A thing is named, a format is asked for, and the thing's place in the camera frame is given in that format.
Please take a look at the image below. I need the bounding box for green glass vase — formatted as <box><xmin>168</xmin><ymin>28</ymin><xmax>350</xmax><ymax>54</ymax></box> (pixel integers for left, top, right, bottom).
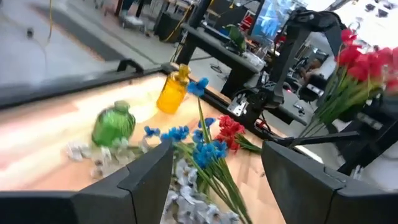
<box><xmin>91</xmin><ymin>100</ymin><xmax>137</xmax><ymax>147</ymax></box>

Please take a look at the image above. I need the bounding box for black table frame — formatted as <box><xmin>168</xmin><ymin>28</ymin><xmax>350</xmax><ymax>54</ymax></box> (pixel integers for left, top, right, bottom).
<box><xmin>0</xmin><ymin>58</ymin><xmax>280</xmax><ymax>144</ymax></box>

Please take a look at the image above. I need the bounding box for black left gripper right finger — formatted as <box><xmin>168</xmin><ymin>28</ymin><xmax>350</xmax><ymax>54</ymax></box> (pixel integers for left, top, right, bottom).
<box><xmin>261</xmin><ymin>140</ymin><xmax>398</xmax><ymax>224</ymax></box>

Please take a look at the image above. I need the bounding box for red artificial flower bunch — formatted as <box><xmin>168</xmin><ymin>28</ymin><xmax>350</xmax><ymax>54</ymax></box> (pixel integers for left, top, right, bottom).
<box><xmin>298</xmin><ymin>28</ymin><xmax>398</xmax><ymax>138</ymax></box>
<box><xmin>214</xmin><ymin>114</ymin><xmax>262</xmax><ymax>155</ymax></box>

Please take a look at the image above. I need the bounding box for grey side desk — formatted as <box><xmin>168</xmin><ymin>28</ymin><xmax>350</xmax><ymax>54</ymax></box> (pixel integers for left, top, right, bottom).
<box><xmin>180</xmin><ymin>23</ymin><xmax>265</xmax><ymax>97</ymax></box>

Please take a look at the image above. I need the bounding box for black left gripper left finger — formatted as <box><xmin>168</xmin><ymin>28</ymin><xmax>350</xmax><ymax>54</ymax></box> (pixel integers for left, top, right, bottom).
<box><xmin>0</xmin><ymin>139</ymin><xmax>174</xmax><ymax>224</ymax></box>

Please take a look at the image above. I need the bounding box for blue artificial flower bunch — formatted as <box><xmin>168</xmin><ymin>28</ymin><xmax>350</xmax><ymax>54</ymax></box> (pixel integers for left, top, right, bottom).
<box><xmin>185</xmin><ymin>77</ymin><xmax>253</xmax><ymax>224</ymax></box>
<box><xmin>144</xmin><ymin>124</ymin><xmax>200</xmax><ymax>162</ymax></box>

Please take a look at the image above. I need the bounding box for white artificial flower bunch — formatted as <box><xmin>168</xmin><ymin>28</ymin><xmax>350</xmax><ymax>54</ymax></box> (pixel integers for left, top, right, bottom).
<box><xmin>65</xmin><ymin>136</ymin><xmax>241</xmax><ymax>224</ymax></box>

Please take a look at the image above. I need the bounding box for black diagonal post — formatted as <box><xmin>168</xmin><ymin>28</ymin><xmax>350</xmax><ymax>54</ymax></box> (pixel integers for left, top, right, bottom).
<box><xmin>175</xmin><ymin>0</ymin><xmax>212</xmax><ymax>66</ymax></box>

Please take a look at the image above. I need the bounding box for monitor with blue screen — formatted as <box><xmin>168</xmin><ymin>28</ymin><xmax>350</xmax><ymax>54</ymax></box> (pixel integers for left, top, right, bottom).
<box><xmin>250</xmin><ymin>0</ymin><xmax>299</xmax><ymax>43</ymax></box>

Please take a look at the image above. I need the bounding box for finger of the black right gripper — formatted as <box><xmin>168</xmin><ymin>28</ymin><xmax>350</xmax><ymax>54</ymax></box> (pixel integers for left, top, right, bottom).
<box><xmin>278</xmin><ymin>131</ymin><xmax>361</xmax><ymax>147</ymax></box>

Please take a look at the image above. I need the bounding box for yellow glass vase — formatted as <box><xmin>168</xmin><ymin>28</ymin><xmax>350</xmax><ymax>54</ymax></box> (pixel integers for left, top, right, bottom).
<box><xmin>156</xmin><ymin>63</ymin><xmax>192</xmax><ymax>115</ymax></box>

